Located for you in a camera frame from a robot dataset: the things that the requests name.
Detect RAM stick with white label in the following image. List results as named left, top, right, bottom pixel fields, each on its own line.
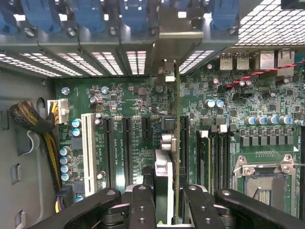
left=196, top=130, right=212, bottom=194

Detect long black expansion slot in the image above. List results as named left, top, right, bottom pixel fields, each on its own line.
left=103, top=116, right=117, bottom=189
left=180, top=115, right=191, bottom=182
left=122, top=116, right=133, bottom=187

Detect CPU socket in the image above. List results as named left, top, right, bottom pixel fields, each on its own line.
left=232, top=154, right=298, bottom=215

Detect white expansion slot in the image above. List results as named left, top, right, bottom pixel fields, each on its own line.
left=80, top=113, right=99, bottom=198

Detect short black expansion slot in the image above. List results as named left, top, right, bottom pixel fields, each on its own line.
left=142, top=116, right=151, bottom=142

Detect green motherboard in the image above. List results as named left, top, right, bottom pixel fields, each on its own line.
left=54, top=47, right=305, bottom=220

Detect blue slot retention clip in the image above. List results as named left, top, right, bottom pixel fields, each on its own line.
left=211, top=0, right=239, bottom=32
left=72, top=0, right=105, bottom=33
left=0, top=0, right=19, bottom=34
left=120, top=0, right=150, bottom=33
left=20, top=0, right=61, bottom=33

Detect braided black yellow power cable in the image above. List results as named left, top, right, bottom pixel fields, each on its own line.
left=9, top=98, right=74, bottom=215

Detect red black twisted wire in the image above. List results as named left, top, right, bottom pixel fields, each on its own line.
left=225, top=59, right=305, bottom=89

